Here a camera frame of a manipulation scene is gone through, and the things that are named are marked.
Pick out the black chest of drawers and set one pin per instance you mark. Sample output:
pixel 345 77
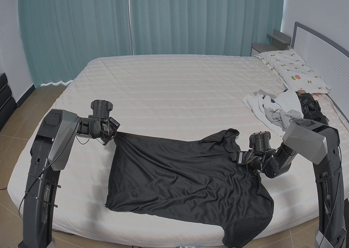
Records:
pixel 6 99

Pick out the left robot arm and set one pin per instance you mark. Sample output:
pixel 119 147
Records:
pixel 57 132

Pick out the grey bedside table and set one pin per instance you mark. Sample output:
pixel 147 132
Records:
pixel 261 47

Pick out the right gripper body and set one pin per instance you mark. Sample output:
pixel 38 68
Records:
pixel 249 159

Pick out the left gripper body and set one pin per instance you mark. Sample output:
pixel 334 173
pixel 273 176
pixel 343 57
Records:
pixel 110 128

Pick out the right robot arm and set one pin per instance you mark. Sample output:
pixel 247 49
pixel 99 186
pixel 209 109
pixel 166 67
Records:
pixel 302 137

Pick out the white printed pillow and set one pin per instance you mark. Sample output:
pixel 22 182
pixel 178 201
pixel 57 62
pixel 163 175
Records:
pixel 294 69

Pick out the black T-shirt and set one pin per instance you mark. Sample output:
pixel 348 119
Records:
pixel 177 176

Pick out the blue-green curtain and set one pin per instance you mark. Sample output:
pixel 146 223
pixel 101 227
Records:
pixel 204 9
pixel 76 23

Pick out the pile of clothes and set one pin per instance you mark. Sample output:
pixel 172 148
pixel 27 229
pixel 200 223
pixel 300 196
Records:
pixel 272 110

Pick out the bed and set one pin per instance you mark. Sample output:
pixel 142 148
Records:
pixel 177 91

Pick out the black shiny garment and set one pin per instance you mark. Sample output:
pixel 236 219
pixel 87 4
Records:
pixel 310 105

